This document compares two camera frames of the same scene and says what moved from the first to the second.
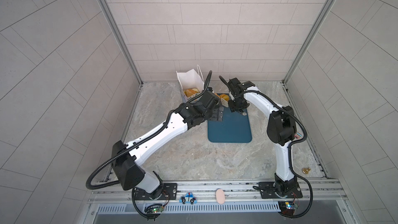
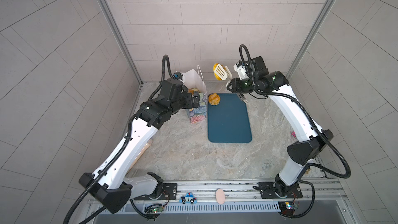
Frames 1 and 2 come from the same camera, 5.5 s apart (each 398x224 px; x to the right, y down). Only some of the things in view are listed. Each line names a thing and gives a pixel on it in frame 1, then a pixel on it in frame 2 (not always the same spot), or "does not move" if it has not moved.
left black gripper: (214, 116) → (195, 100)
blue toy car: (188, 198) does not move
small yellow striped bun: (224, 96) → (217, 77)
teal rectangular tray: (235, 127) does not move
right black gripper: (231, 107) → (235, 86)
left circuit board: (154, 209) does not move
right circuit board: (287, 208) does not move
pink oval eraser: (220, 196) does not move
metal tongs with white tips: (225, 103) → (223, 73)
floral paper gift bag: (191, 83) does not move
